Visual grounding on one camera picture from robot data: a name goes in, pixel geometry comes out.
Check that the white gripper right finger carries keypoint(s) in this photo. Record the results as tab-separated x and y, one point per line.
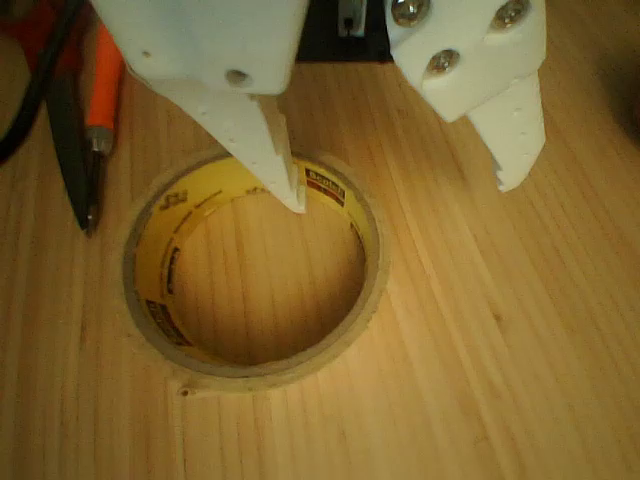
475	60

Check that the yellow-cored tape roll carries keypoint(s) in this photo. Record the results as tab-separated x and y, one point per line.
150	280

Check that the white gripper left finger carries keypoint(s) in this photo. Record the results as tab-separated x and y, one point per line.
210	45

